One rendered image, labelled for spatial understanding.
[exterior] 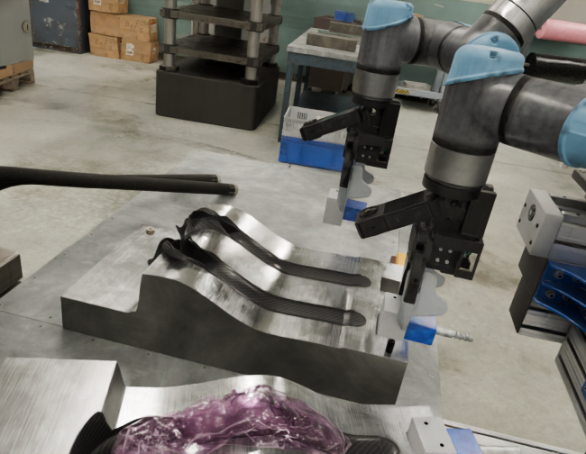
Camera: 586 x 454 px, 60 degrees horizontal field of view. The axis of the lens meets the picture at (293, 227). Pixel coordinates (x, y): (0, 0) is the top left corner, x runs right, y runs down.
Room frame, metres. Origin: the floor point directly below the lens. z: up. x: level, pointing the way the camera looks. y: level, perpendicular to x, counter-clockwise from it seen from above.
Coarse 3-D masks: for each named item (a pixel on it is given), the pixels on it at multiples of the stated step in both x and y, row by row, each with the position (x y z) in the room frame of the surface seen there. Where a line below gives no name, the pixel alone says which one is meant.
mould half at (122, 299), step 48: (144, 240) 0.80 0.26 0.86; (192, 240) 0.69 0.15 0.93; (96, 288) 0.63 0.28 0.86; (144, 288) 0.58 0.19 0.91; (192, 288) 0.57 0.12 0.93; (288, 288) 0.67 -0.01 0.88; (336, 288) 0.69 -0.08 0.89; (96, 336) 0.59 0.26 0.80; (144, 336) 0.58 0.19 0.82; (192, 336) 0.57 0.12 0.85; (240, 336) 0.56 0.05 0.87; (288, 336) 0.56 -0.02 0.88; (336, 336) 0.57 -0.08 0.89; (336, 384) 0.54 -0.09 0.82; (384, 384) 0.53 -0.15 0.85
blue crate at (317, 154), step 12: (288, 144) 3.77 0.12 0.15; (300, 144) 3.77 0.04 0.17; (312, 144) 3.77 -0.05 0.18; (324, 144) 3.76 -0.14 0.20; (336, 144) 3.76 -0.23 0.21; (288, 156) 3.77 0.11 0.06; (300, 156) 3.76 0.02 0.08; (312, 156) 3.77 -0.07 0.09; (324, 156) 3.76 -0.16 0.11; (336, 156) 3.76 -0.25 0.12; (324, 168) 3.77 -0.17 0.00; (336, 168) 3.75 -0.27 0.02
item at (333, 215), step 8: (336, 192) 0.92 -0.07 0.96; (328, 200) 0.89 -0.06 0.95; (336, 200) 0.88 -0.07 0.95; (352, 200) 0.92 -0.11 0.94; (328, 208) 0.89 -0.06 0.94; (336, 208) 0.88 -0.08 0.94; (344, 208) 0.89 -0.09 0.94; (352, 208) 0.88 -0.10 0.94; (360, 208) 0.89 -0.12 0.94; (328, 216) 0.89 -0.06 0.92; (336, 216) 0.88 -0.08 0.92; (344, 216) 0.89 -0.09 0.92; (352, 216) 0.88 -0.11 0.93; (336, 224) 0.88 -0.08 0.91
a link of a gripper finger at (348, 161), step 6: (348, 144) 0.88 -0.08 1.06; (348, 150) 0.86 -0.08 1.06; (348, 156) 0.86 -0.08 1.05; (348, 162) 0.86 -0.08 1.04; (342, 168) 0.86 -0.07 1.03; (348, 168) 0.86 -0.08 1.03; (342, 174) 0.86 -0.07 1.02; (348, 174) 0.86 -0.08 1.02; (342, 180) 0.86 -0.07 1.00; (348, 180) 0.86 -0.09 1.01; (342, 186) 0.86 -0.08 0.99
